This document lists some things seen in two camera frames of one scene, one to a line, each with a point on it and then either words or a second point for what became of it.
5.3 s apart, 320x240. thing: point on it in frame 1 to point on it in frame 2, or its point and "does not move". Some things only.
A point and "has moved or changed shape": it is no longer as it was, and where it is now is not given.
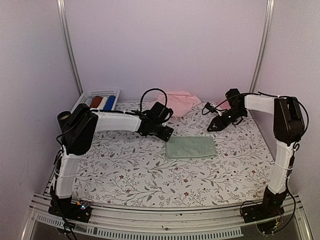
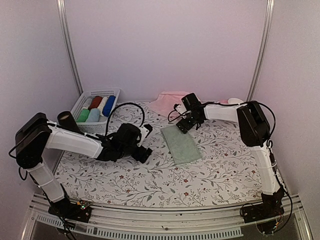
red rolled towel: x=96 y=102 does not move
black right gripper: x=220 y=125 to x=187 y=125
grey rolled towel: x=89 y=101 does not move
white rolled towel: x=102 y=103 does not move
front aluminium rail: x=118 y=223 does not move
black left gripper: x=166 y=135 to x=139 y=156
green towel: x=190 y=147 has moved or changed shape
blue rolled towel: x=109 y=103 does not move
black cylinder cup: x=62 y=118 does not move
